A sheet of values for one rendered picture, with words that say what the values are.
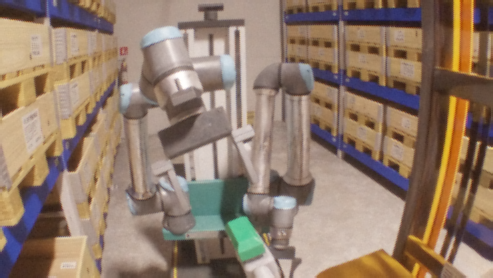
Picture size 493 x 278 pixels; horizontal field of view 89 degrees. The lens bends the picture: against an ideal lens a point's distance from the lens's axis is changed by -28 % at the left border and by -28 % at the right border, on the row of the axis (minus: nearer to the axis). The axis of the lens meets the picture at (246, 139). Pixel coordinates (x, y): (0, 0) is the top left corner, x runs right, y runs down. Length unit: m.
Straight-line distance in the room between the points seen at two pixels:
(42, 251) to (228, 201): 1.29
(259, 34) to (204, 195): 4.73
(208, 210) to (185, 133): 1.32
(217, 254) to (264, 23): 4.86
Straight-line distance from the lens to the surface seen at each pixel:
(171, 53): 0.64
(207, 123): 0.61
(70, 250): 2.16
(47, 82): 1.70
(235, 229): 0.50
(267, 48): 6.33
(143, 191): 1.62
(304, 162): 1.61
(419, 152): 1.14
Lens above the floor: 1.69
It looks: 18 degrees down
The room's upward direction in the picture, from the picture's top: 1 degrees counter-clockwise
